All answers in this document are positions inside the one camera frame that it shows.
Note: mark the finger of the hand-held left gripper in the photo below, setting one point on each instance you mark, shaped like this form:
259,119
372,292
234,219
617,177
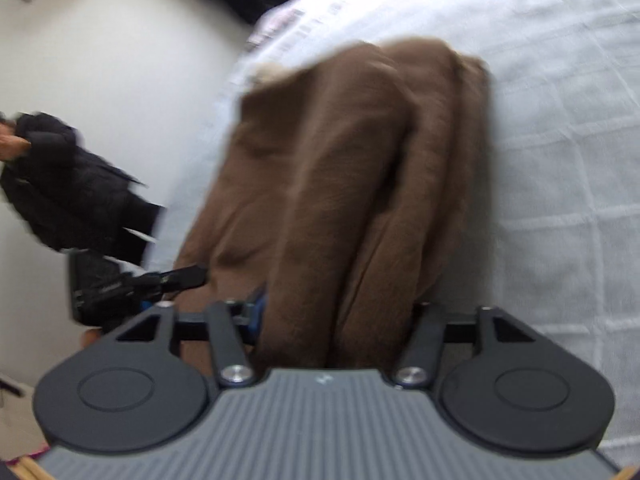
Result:
186,278

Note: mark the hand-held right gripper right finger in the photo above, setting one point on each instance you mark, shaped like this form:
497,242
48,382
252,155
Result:
425,331

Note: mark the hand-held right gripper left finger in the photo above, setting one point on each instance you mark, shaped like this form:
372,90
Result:
255,316

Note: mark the brown fleece garment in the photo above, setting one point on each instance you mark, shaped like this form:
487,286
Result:
340,185

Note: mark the person's left forearm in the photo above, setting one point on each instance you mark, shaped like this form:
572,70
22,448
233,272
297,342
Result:
70,195

